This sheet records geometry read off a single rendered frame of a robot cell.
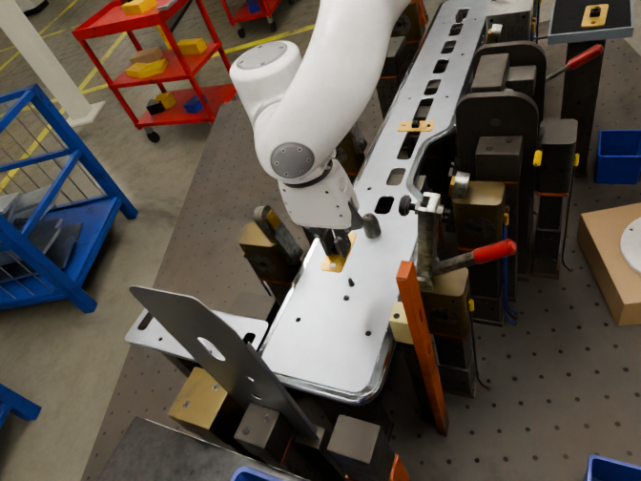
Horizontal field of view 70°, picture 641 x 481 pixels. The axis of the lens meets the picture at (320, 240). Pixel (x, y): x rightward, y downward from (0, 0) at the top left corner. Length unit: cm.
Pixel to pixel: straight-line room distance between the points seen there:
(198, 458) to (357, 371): 26
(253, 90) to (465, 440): 74
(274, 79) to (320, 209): 21
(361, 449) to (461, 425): 55
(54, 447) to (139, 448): 166
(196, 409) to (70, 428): 174
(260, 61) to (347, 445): 40
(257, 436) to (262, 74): 44
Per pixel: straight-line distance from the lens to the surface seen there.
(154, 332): 94
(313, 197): 63
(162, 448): 77
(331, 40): 47
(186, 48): 358
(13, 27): 490
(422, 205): 62
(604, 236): 115
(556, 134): 92
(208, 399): 72
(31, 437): 257
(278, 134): 48
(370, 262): 84
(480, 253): 66
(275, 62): 53
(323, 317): 79
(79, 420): 242
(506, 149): 83
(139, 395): 130
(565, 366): 106
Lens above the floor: 163
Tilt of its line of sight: 44 degrees down
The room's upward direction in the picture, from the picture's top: 23 degrees counter-clockwise
